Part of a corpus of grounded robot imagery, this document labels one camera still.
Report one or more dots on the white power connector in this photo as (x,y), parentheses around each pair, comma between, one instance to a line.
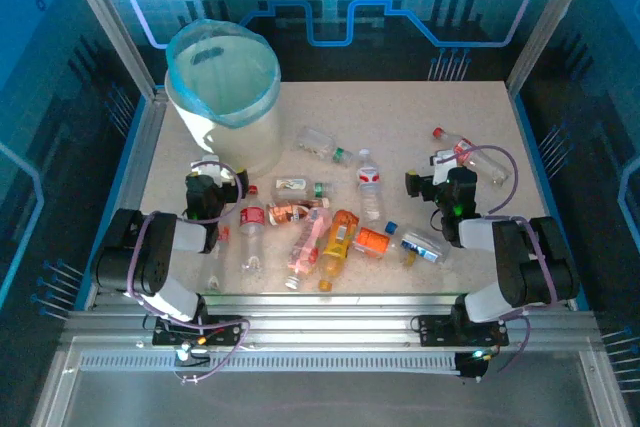
(185,353)

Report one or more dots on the right aluminium post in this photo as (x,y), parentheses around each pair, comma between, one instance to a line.
(550,22)

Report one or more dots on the small orange-label bottle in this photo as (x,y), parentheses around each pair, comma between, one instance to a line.
(372,241)

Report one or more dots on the red-label cola bottle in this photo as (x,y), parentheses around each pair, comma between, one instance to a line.
(251,247)

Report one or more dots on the clear bottle green cap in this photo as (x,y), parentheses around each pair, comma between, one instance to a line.
(315,142)

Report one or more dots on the blue-cap water bottle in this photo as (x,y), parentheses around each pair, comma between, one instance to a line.
(425,247)

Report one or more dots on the bird-label green-neck bottle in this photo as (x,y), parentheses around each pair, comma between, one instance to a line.
(292,188)

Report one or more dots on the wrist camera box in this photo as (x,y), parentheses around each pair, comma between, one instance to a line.
(212,167)
(442,167)

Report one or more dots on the front aluminium rail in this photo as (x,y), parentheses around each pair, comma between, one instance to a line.
(325,317)

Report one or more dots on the black controller box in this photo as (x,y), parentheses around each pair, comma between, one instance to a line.
(472,367)

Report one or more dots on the white-cap red-label water bottle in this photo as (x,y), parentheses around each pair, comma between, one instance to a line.
(371,192)

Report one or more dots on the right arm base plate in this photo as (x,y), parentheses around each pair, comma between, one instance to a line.
(430,329)

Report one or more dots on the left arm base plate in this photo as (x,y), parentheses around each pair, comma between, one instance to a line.
(225,332)

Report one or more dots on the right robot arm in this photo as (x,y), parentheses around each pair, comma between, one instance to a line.
(510,257)

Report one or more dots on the orange juice bottle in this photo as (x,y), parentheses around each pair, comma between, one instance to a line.
(337,242)

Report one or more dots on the clear bottle small red label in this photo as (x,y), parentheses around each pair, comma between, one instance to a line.
(216,272)

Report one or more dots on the pink label bottle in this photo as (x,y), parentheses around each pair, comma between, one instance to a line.
(307,247)

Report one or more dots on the blue plastic bin liner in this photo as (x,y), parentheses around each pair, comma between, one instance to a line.
(225,77)

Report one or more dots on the long clear red-cap bottle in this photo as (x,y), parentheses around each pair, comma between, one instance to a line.
(487,164)

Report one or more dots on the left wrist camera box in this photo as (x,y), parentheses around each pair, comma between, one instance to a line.
(212,167)

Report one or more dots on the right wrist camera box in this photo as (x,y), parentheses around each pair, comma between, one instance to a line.
(442,167)

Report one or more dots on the brown milk tea bottle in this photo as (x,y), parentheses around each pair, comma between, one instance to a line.
(290,214)

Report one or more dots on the white waste bin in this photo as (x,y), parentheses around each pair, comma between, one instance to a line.
(240,142)

